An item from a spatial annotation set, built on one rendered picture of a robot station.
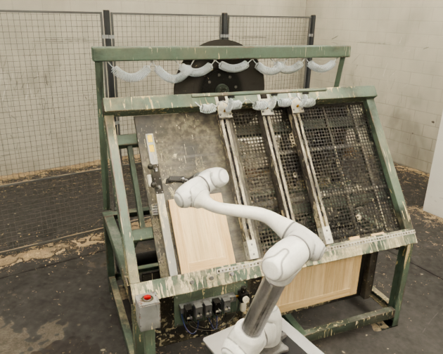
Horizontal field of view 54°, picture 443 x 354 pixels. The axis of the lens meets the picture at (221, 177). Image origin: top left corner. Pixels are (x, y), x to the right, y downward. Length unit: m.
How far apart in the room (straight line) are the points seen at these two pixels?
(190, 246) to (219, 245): 0.20
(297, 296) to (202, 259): 1.02
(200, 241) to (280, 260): 1.21
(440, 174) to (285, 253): 4.65
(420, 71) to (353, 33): 1.59
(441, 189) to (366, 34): 3.51
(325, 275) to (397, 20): 5.51
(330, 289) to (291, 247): 1.99
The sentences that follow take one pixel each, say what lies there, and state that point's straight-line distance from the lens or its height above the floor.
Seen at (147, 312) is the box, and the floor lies 0.88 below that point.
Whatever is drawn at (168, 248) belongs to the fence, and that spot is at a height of 1.04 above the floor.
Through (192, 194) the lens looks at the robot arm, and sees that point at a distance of 2.00.
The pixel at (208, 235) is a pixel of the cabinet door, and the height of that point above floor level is 1.06.
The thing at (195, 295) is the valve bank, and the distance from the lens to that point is 2.83.
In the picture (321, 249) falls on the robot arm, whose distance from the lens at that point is 1.90.
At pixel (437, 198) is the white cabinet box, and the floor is 0.24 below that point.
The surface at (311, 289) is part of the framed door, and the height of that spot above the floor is 0.40.
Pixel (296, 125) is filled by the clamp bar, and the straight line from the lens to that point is 3.34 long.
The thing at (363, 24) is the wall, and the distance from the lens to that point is 8.67.
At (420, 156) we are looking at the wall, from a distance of 8.06.
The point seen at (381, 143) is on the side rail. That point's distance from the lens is 3.75.
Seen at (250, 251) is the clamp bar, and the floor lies 0.97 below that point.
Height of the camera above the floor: 2.43
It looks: 21 degrees down
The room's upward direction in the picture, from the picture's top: 1 degrees clockwise
